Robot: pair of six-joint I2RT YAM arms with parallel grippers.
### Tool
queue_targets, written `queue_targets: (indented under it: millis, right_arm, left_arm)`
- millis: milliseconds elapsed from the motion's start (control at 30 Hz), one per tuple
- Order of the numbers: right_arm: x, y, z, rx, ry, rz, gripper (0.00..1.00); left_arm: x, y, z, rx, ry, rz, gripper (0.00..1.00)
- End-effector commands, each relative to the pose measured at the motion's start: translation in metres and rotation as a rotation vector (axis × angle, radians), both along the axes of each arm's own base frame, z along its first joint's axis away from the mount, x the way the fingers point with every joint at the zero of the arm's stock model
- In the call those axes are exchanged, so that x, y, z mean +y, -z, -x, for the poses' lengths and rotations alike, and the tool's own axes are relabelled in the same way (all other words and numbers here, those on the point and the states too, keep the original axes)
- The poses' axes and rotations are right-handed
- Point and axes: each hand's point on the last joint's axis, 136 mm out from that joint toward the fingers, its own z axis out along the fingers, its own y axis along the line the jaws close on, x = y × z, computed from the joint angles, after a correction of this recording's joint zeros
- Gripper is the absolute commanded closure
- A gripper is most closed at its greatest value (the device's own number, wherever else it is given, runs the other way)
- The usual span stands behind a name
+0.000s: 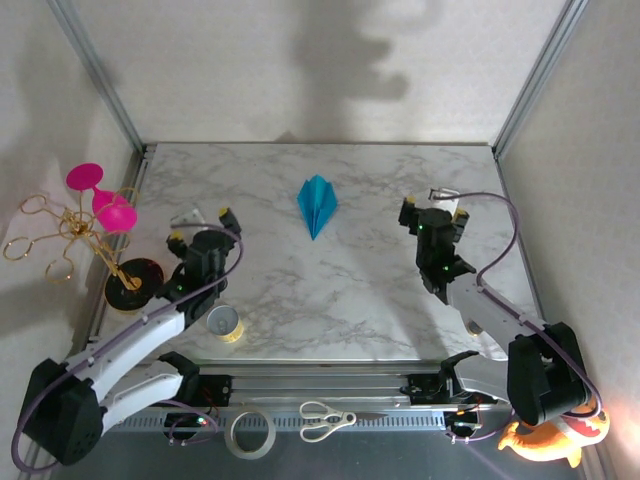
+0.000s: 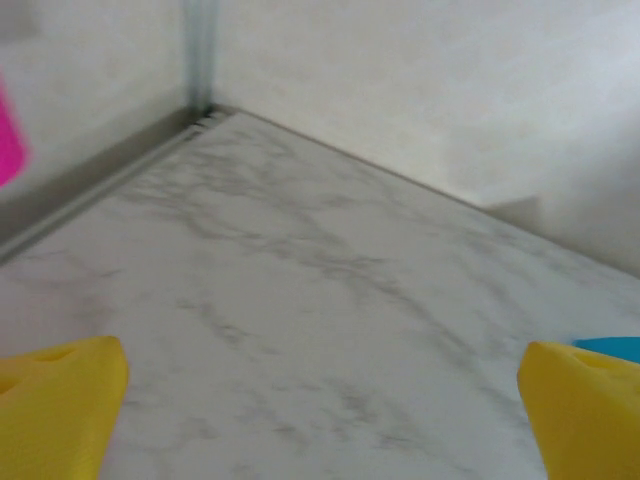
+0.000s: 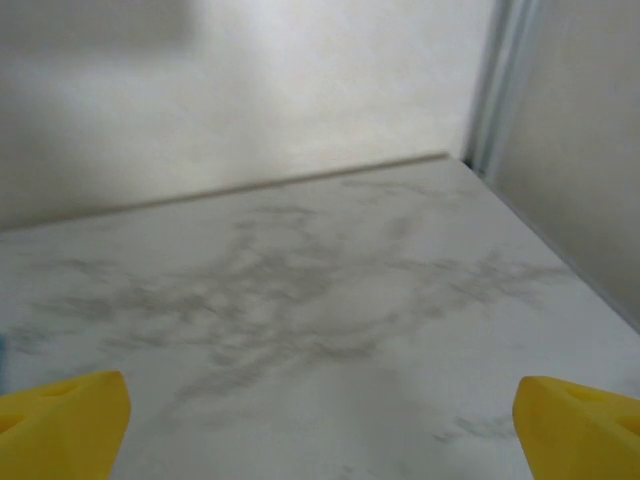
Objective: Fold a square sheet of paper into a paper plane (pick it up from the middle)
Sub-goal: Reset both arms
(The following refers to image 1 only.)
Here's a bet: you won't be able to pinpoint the orange shark plush toy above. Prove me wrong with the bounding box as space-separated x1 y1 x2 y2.
498 405 612 469

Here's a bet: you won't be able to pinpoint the aluminium frame post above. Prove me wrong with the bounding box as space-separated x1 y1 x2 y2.
492 0 592 157
46 0 150 154

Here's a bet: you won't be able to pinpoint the pink plastic wine glass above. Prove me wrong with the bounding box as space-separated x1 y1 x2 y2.
67 163 139 234

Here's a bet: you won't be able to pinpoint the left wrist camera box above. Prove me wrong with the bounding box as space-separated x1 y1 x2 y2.
169 206 207 230

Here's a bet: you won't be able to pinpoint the aluminium side rail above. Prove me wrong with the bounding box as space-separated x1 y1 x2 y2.
74 143 154 369
494 149 559 365

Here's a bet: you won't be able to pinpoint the aluminium mounting rail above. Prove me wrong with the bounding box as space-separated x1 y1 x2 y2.
104 362 585 417

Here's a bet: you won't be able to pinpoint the clear tape roll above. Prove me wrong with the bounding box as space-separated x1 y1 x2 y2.
224 409 277 461

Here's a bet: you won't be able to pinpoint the white handled scissors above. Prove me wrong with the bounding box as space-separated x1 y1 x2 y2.
298 400 389 444

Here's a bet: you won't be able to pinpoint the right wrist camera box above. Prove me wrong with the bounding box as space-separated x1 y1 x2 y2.
428 186 461 215

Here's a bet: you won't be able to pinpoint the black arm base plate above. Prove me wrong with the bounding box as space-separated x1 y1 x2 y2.
188 373 234 408
407 372 501 407

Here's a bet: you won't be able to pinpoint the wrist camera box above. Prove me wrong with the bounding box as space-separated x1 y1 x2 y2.
428 186 461 215
169 206 207 230

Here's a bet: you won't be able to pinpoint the tin can with yellow label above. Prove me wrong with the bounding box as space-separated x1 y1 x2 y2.
206 305 246 345

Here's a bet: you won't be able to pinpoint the perforated metal cable tray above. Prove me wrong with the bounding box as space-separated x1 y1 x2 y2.
107 410 447 432

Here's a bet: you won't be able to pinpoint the black controller box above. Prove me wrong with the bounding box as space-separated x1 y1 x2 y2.
444 408 484 434
163 412 211 432

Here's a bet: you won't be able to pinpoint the gold wire glass rack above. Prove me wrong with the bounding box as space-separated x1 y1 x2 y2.
2 187 166 316

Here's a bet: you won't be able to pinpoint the blue paper sheet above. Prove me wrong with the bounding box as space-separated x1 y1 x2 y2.
296 173 341 243

